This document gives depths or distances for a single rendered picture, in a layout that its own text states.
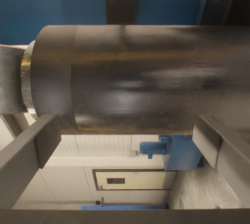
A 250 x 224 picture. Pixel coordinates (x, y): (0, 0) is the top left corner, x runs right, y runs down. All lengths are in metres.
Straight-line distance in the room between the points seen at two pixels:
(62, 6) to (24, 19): 0.15
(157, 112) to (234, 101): 0.12
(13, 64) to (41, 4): 0.42
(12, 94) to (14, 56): 0.07
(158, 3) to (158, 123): 0.50
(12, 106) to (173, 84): 0.27
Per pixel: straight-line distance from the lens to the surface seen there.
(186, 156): 3.01
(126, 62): 0.26
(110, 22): 0.62
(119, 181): 5.13
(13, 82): 0.36
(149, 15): 0.70
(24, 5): 0.78
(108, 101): 0.26
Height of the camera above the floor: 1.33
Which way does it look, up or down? level
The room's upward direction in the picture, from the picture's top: 90 degrees counter-clockwise
